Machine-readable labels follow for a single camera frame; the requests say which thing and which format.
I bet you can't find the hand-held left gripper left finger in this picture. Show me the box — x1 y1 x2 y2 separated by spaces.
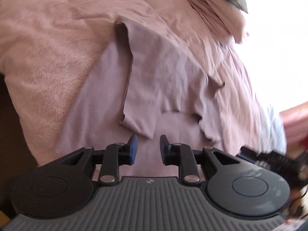
56 135 138 186

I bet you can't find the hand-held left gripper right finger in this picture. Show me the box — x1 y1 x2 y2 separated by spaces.
160 135 238 186

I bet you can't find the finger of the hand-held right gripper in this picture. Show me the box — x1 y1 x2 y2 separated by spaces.
237 146 260 165

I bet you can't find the mauve shirt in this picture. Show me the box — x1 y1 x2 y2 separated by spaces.
53 22 227 177

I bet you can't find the person's right forearm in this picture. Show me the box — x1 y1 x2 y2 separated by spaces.
280 102 308 154

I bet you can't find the grey pink bed blanket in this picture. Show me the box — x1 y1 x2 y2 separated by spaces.
0 0 288 181

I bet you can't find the pink curtain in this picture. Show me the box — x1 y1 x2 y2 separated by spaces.
167 0 247 45

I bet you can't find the black cable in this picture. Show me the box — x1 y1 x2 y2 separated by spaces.
287 190 306 218

